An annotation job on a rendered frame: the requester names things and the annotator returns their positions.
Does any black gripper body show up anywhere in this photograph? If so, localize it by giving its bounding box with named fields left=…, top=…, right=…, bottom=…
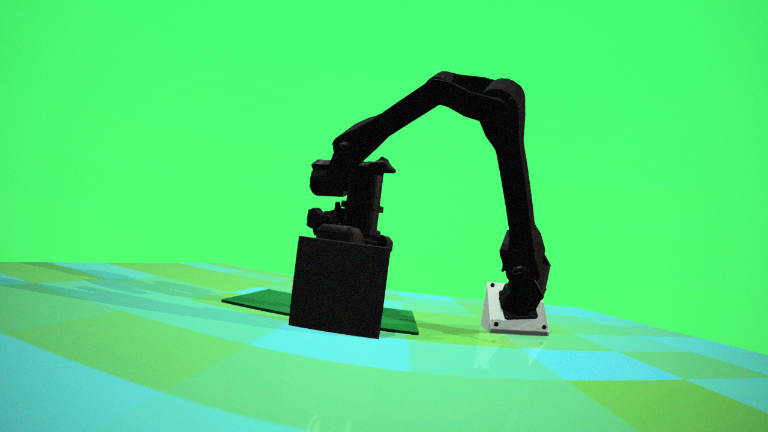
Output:
left=316, top=194, right=394, bottom=252

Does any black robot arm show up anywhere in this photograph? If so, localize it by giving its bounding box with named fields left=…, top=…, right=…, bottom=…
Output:
left=309, top=71, right=551, bottom=320

